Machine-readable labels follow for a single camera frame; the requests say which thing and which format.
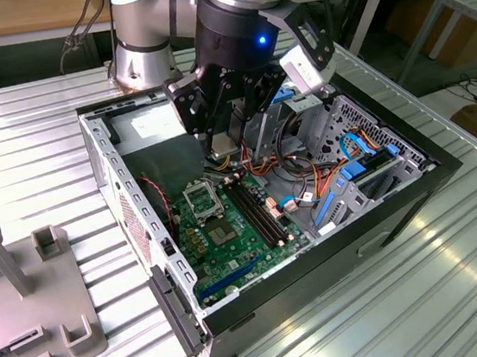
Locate black expansion card latch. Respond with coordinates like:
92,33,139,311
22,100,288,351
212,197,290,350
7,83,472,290
146,259,213,357

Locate black stand leg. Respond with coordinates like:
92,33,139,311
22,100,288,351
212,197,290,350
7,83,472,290
332,0,394,56

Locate blue SATA wire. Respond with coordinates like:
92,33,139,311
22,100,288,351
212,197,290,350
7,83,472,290
335,126,379,163

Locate silver CPU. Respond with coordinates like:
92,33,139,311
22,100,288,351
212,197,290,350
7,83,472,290
208,131,244,160

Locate blue expansion slot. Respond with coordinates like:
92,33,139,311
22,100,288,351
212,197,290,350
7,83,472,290
193,252,267,305

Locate blue plastic drive latch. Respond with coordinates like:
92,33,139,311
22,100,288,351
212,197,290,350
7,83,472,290
270,83,300,105

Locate orange red power wire bundle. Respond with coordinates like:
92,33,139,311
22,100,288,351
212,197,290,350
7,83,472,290
236,120,358,212

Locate grey metal disk bay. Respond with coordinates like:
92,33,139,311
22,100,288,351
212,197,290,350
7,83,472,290
299,143,443,243

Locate CPU socket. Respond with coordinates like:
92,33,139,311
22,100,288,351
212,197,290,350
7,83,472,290
205,216,240,250

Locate metal socket cover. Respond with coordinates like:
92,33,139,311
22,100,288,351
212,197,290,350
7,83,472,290
180,178,228,226

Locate yellow black power wires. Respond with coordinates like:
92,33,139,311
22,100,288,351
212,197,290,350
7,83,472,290
204,146,241,175

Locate black wire bundle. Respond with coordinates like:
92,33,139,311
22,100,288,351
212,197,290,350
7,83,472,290
271,110,323,173

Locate grey metal frame table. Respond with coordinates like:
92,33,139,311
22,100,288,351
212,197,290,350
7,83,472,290
388,0,477,97

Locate black case fan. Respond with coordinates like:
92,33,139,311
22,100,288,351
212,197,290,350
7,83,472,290
136,168,181,245

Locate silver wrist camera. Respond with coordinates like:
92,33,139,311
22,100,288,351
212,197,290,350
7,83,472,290
277,40,340,97

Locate blue disk carrier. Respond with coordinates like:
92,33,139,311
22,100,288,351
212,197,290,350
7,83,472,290
304,142,410,228

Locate black RAM slot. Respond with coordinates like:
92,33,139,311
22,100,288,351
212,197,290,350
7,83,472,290
231,175,289,249
235,175,294,245
227,176,284,252
223,177,279,254

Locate green motherboard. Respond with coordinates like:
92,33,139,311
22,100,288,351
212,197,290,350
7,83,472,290
165,164,323,314

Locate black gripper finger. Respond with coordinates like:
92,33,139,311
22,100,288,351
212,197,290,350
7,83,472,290
162,68,237,158
227,67,296,147

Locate pale blue SATA plug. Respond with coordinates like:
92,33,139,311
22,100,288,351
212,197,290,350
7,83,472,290
278,194,301,214

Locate thick black camera cable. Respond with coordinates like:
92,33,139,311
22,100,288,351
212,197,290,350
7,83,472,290
319,0,339,45

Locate large brown cardboard box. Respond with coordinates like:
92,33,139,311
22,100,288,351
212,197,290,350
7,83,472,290
381,0,477,76

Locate grey parts rack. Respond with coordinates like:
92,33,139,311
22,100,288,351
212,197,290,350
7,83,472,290
0,207,111,357

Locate grey power supply unit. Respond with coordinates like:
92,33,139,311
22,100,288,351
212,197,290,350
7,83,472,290
105,98,217,208

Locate thin cable with silver plug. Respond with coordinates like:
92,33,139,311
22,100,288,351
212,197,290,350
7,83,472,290
50,0,121,76

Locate black open PC case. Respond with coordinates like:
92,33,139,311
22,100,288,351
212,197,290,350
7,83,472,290
71,30,477,357

